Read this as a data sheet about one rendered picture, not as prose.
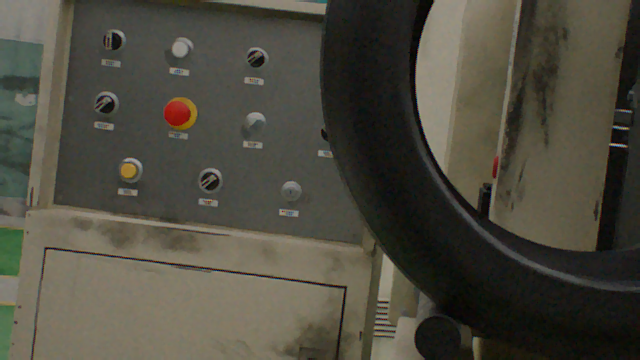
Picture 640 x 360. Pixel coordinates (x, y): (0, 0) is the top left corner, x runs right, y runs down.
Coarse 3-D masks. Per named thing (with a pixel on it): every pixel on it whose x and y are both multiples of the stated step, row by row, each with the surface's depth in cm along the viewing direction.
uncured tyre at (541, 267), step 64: (384, 0) 113; (320, 64) 121; (384, 64) 114; (384, 128) 114; (384, 192) 115; (448, 192) 113; (448, 256) 114; (512, 256) 113; (576, 256) 140; (512, 320) 115; (576, 320) 113
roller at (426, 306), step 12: (420, 300) 136; (420, 312) 125; (432, 312) 120; (444, 312) 120; (420, 324) 117; (432, 324) 117; (444, 324) 117; (456, 324) 118; (420, 336) 117; (432, 336) 117; (444, 336) 117; (456, 336) 117; (420, 348) 117; (432, 348) 117; (444, 348) 117; (456, 348) 117
